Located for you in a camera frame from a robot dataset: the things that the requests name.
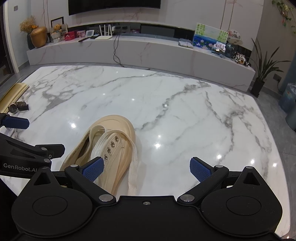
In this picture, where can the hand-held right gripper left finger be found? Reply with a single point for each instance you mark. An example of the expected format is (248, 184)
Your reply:
(93, 171)

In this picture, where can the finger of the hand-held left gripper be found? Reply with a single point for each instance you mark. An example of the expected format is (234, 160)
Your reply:
(17, 122)
(55, 149)

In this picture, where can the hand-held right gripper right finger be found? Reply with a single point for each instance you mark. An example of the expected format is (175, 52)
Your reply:
(200, 170)

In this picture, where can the white shoelace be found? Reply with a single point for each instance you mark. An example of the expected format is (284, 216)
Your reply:
(133, 176)

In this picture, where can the beige canvas shoe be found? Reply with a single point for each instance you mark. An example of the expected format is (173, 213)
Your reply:
(120, 129)

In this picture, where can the silver wristwatch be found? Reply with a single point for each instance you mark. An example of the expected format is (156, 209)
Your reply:
(12, 108)

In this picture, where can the dark wristwatch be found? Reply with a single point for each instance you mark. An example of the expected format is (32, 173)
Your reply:
(23, 106)

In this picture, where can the golden round vase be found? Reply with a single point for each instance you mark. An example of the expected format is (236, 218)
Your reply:
(38, 37)

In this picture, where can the dried flower bouquet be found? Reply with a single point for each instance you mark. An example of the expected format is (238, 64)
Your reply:
(27, 24)

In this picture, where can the red box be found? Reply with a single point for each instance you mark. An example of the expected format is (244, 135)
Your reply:
(69, 36)

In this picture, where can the potted green plant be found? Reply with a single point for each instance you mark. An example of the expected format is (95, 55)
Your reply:
(257, 87)

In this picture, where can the brown teddy bear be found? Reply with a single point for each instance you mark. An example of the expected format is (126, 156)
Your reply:
(57, 29)

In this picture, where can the pink box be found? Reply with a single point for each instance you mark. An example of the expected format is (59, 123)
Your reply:
(81, 34)

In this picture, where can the white digital clock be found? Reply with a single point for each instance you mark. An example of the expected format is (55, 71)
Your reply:
(89, 33)

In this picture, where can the blue water bottle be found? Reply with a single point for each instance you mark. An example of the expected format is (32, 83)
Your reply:
(289, 97)

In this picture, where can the panda figurines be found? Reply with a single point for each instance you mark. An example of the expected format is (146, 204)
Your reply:
(241, 59)

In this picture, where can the white router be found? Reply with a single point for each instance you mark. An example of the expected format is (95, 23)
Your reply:
(105, 36)

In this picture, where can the white marble media console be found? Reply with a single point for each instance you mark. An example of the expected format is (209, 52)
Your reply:
(161, 53)

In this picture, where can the blue glass jar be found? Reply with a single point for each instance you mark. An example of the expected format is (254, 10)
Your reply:
(230, 51)

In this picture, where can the small photo box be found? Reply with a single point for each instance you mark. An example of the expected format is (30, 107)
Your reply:
(219, 47)

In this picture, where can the white notebook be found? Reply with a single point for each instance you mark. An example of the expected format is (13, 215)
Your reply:
(185, 44)

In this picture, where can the round decorative fan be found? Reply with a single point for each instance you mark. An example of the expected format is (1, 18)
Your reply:
(234, 34)

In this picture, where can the black television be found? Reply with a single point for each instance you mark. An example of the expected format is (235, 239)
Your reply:
(115, 5)

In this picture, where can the hanging vine plant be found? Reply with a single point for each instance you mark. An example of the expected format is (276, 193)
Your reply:
(285, 14)

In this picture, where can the black picture frame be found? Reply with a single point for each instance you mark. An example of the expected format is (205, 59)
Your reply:
(56, 21)

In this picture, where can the wall outlet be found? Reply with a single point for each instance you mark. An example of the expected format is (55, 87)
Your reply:
(277, 77)

